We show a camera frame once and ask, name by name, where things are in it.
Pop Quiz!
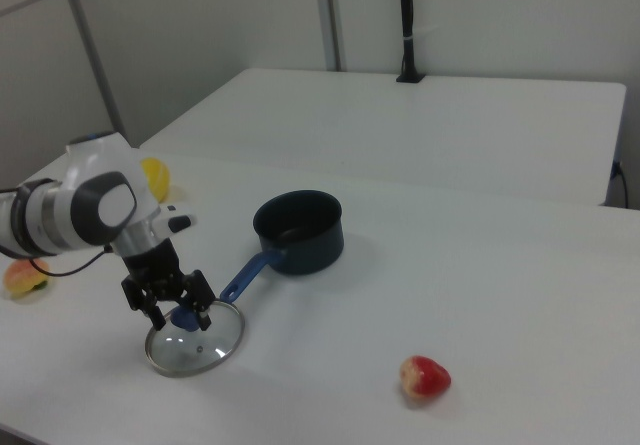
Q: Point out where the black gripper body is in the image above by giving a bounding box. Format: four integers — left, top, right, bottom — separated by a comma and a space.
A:
119, 237, 184, 296

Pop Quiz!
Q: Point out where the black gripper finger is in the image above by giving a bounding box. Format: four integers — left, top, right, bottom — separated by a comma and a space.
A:
121, 274, 169, 331
180, 268, 217, 334

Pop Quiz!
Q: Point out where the glass lid with blue knob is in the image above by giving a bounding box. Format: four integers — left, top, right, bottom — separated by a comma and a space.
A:
144, 298, 246, 379

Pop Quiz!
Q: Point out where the yellow striped toy melon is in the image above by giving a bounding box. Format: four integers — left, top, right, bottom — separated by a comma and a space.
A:
139, 157, 172, 204

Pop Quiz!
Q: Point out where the dark blue saucepan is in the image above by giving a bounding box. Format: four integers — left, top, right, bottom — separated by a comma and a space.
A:
219, 189, 346, 304

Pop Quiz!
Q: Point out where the orange toy peach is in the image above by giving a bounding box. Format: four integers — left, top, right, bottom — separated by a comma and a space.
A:
3, 258, 51, 296

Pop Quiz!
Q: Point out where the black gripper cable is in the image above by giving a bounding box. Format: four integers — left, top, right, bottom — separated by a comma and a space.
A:
0, 244, 114, 279

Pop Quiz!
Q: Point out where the grey partition post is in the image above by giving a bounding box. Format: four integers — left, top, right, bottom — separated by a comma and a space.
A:
56, 0, 127, 149
313, 0, 346, 72

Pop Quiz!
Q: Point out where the black camera stand pole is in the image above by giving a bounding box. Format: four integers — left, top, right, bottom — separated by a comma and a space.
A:
395, 0, 426, 84

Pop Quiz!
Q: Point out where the black power cable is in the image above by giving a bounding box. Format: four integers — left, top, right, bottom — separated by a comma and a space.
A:
612, 160, 630, 209

